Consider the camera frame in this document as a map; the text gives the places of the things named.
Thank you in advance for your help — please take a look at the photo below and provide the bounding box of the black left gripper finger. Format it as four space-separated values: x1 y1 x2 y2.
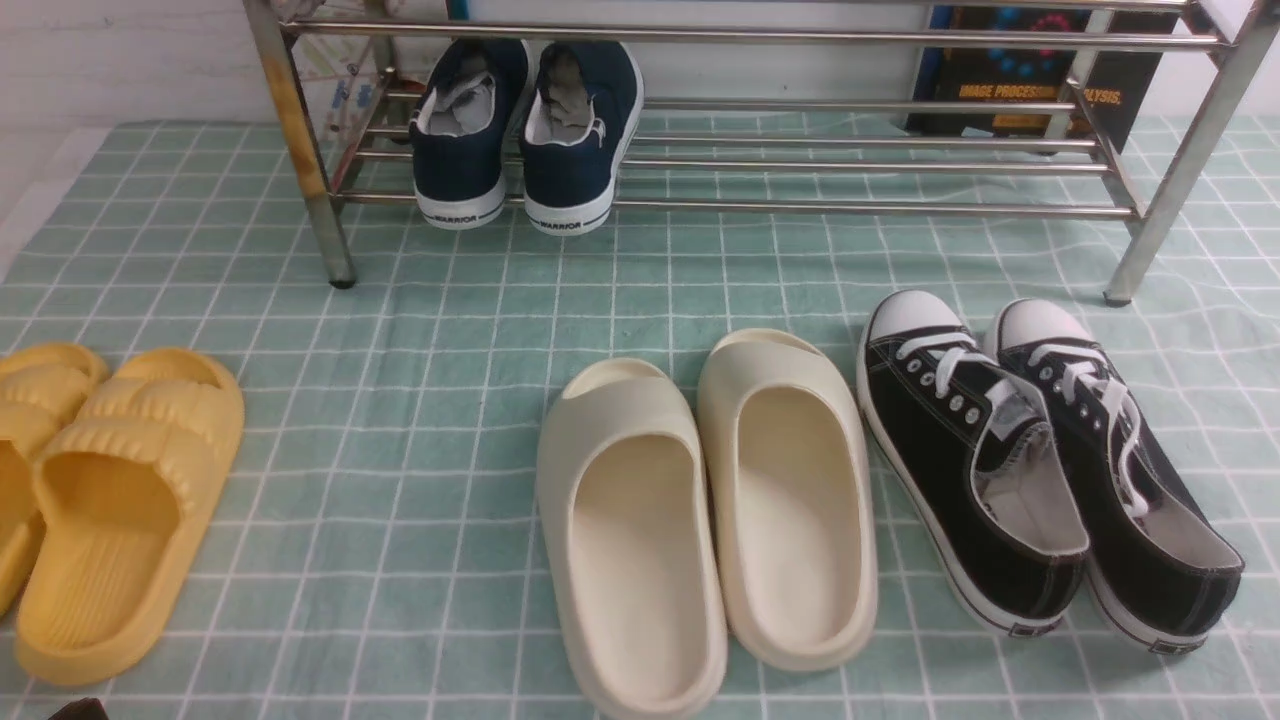
49 700 109 720

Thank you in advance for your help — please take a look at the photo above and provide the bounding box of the black canvas sneaker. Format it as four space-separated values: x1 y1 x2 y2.
983 299 1245 656
855 290 1091 637

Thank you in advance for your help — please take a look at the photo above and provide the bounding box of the steel shoe rack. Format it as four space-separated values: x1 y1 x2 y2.
244 1 1277 307

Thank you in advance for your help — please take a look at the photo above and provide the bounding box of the right yellow rubber slide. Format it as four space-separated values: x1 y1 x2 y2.
15 347 246 685

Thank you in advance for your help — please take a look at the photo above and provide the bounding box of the yellow rubber slide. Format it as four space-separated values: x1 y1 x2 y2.
15 347 246 685
1 343 109 614

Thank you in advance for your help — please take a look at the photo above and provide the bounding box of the left yellow rubber slide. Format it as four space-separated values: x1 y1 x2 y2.
1 343 109 614

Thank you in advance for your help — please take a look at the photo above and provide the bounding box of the left cream foam slide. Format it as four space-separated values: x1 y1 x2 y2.
535 357 728 719

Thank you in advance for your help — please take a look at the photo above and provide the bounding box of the cream foam slide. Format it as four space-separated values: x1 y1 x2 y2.
535 357 728 719
695 328 878 673

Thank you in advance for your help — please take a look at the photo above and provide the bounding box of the colourful patterned paper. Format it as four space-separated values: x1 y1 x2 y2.
291 33 397 143

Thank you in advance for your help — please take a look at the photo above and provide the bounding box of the left navy canvas sneaker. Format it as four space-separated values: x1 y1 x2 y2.
408 38 532 231

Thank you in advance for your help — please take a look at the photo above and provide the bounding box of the navy canvas sneaker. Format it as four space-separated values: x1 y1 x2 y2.
518 41 645 237
408 38 532 231

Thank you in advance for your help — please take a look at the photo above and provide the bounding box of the right cream foam slide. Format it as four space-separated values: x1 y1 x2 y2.
695 328 878 673

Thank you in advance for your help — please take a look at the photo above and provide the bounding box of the right navy canvas sneaker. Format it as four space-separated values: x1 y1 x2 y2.
518 41 645 237

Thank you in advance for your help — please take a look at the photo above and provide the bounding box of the green checkered floor cloth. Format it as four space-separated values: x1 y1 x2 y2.
3 115 1277 719

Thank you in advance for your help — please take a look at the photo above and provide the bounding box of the dark image processing book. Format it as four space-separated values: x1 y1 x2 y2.
902 6 1178 149

